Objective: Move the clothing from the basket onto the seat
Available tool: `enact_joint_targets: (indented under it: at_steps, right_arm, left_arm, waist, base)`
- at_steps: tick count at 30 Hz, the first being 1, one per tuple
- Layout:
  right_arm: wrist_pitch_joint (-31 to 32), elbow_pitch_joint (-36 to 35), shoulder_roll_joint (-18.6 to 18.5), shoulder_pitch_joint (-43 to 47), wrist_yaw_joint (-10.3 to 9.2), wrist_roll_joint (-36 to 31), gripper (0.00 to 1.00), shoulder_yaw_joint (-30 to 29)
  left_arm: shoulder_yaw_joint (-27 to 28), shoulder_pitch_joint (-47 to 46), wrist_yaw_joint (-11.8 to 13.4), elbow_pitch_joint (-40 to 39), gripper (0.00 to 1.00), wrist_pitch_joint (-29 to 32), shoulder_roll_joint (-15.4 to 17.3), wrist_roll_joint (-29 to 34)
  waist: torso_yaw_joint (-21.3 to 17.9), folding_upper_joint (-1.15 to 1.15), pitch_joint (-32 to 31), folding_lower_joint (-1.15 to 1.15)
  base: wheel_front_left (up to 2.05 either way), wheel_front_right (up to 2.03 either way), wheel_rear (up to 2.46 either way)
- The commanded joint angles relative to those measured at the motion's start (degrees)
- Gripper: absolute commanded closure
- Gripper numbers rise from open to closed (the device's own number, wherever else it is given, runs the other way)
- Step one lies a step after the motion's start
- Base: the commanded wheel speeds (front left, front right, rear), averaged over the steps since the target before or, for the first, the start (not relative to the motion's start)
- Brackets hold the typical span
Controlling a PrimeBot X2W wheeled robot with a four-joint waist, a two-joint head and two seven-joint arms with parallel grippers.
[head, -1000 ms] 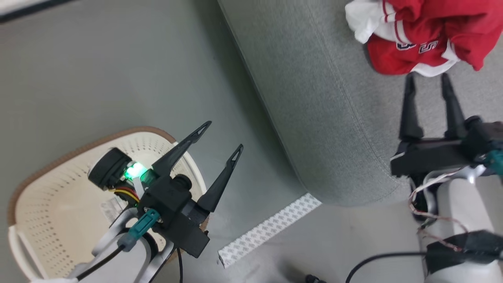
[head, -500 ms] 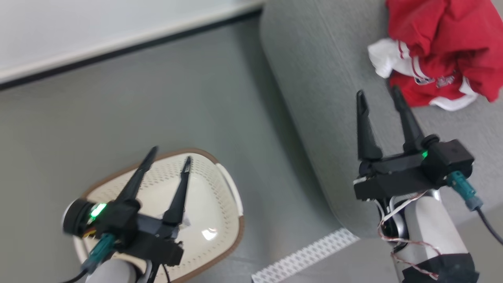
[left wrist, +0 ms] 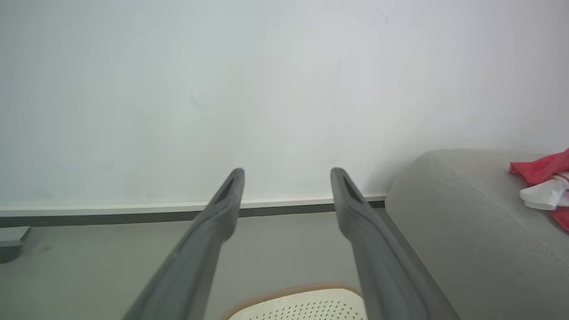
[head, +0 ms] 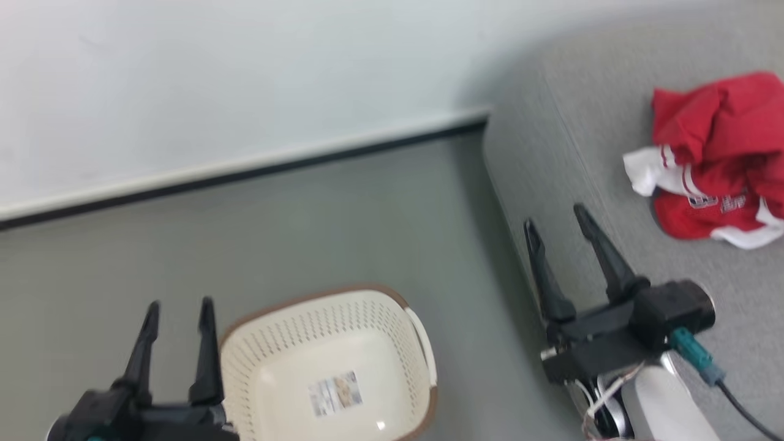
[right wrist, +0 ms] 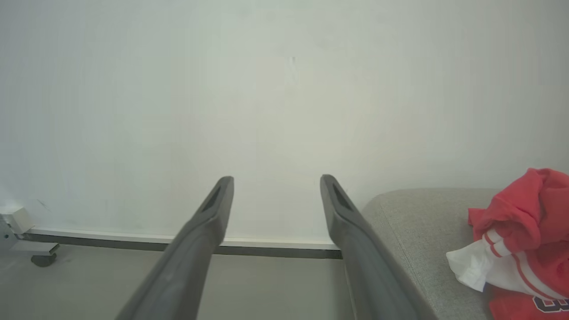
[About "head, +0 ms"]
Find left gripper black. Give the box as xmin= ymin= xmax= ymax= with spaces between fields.
xmin=48 ymin=298 xmax=241 ymax=441

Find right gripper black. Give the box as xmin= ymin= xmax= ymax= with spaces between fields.
xmin=524 ymin=204 xmax=715 ymax=384

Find red and white garment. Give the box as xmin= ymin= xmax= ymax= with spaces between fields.
xmin=623 ymin=72 xmax=784 ymax=251

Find cream perforated laundry basket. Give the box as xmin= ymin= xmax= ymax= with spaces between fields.
xmin=219 ymin=284 xmax=439 ymax=441

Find grey fabric sofa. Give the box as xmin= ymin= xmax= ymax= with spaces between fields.
xmin=481 ymin=0 xmax=784 ymax=441

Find paper label sticker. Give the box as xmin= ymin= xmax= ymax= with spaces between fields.
xmin=307 ymin=371 xmax=364 ymax=418

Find white and black baseboard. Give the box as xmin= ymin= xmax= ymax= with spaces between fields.
xmin=0 ymin=107 xmax=492 ymax=232

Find red white twisted wires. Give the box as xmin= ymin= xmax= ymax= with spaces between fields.
xmin=578 ymin=361 xmax=645 ymax=441

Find black cable with teal connector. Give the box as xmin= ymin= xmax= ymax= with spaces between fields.
xmin=669 ymin=328 xmax=784 ymax=441

